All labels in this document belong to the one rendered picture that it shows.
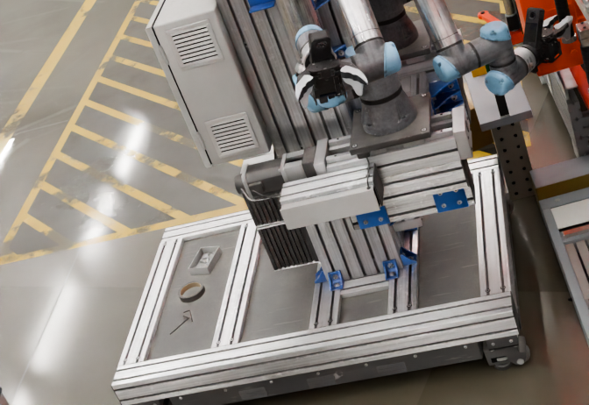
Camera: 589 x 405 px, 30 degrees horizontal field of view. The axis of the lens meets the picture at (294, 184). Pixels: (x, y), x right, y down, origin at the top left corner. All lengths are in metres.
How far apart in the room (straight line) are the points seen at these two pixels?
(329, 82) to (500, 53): 0.72
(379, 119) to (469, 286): 0.66
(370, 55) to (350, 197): 0.48
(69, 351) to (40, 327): 0.26
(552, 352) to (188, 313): 1.19
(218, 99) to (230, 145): 0.15
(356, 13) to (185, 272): 1.53
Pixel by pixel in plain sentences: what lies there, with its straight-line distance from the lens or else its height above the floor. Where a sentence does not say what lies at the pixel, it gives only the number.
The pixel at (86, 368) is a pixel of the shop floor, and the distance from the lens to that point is 4.07.
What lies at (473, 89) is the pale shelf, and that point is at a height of 0.45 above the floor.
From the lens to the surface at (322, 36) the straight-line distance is 2.39.
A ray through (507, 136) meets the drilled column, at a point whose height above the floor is 0.26.
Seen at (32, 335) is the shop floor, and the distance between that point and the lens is 4.40.
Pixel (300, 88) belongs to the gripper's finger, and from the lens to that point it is 2.35.
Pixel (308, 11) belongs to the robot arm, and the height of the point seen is 1.21.
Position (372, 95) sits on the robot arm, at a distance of 2.92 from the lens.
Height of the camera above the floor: 2.24
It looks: 29 degrees down
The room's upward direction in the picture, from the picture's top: 22 degrees counter-clockwise
